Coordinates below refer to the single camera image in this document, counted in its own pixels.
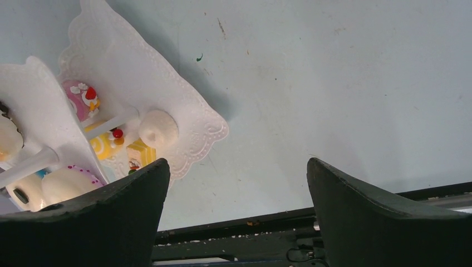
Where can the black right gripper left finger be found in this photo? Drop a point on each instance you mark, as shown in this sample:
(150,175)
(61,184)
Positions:
(114,225)

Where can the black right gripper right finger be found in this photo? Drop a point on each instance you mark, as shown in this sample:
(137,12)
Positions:
(364,225)

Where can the white frosted donut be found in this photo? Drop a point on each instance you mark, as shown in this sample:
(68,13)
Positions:
(67,183)

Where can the yellow cake with berries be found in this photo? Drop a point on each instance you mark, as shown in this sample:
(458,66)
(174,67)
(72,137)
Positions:
(139,155)

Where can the yellow swirl roll cake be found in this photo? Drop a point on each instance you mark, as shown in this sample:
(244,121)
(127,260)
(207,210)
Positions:
(108,144)

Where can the white chocolate-hole donut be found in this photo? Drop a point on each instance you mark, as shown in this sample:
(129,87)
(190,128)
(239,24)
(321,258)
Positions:
(27,193)

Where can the small white round pastry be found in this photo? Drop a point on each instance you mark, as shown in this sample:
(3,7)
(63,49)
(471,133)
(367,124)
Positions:
(158,130)

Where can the white three-tier cake stand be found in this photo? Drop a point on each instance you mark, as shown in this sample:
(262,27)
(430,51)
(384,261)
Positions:
(132,79)

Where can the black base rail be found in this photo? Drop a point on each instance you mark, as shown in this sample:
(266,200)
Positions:
(285,239)

